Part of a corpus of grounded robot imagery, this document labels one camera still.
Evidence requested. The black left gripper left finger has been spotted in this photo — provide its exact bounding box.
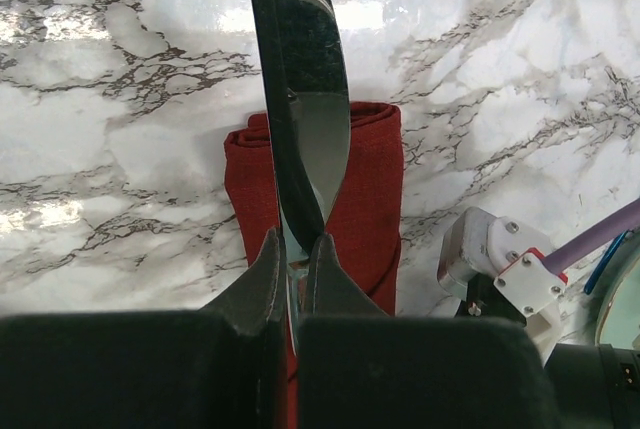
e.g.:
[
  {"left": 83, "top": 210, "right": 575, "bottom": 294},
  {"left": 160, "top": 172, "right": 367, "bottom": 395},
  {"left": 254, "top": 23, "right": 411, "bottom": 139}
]
[{"left": 1, "top": 229, "right": 287, "bottom": 428}]

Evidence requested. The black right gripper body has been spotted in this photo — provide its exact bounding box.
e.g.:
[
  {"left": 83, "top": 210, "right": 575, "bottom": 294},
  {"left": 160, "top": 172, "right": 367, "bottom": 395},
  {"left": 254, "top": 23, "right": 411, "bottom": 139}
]
[{"left": 457, "top": 274, "right": 639, "bottom": 428}]

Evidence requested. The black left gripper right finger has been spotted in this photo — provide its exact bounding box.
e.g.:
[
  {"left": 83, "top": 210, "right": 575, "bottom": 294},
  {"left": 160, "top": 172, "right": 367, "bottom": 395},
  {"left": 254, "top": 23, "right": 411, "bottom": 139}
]
[{"left": 297, "top": 234, "right": 560, "bottom": 428}]

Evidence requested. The blue handled fork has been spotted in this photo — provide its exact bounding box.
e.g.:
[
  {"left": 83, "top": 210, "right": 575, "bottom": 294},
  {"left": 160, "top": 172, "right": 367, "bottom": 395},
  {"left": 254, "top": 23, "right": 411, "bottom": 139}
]
[{"left": 583, "top": 231, "right": 629, "bottom": 295}]

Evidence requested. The dark red cloth napkin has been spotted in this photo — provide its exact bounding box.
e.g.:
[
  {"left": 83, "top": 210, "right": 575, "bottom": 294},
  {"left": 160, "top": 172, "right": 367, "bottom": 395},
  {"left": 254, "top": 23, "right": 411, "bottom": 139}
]
[{"left": 224, "top": 102, "right": 404, "bottom": 314}]

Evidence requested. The silver table knife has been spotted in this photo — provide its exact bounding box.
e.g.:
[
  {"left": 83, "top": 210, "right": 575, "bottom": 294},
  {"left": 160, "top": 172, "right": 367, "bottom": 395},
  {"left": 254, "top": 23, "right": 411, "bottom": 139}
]
[{"left": 242, "top": 0, "right": 350, "bottom": 310}]

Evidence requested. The light green plate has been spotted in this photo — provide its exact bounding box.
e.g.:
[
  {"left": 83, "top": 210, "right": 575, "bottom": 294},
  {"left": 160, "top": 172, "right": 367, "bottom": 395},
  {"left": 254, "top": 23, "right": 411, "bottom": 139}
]
[{"left": 595, "top": 231, "right": 639, "bottom": 351}]

